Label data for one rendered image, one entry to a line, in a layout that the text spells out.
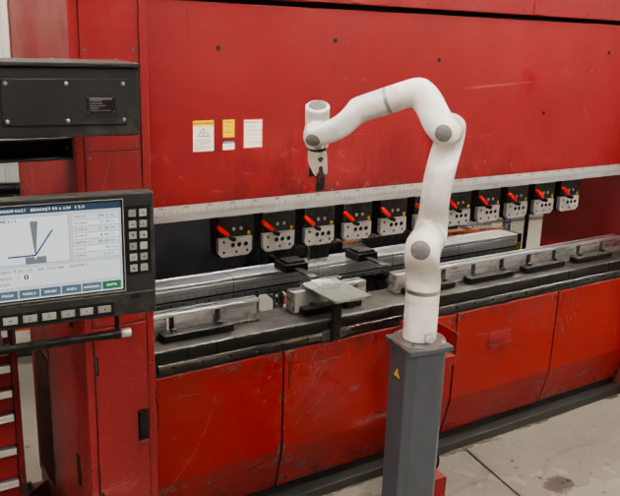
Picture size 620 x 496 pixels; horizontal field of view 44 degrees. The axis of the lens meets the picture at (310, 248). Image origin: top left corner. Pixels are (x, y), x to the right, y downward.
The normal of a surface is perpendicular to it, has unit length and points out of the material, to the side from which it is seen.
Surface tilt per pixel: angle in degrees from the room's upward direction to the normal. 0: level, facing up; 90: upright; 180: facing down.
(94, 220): 90
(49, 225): 90
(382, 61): 90
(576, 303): 90
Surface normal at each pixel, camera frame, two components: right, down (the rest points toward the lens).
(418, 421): 0.40, 0.25
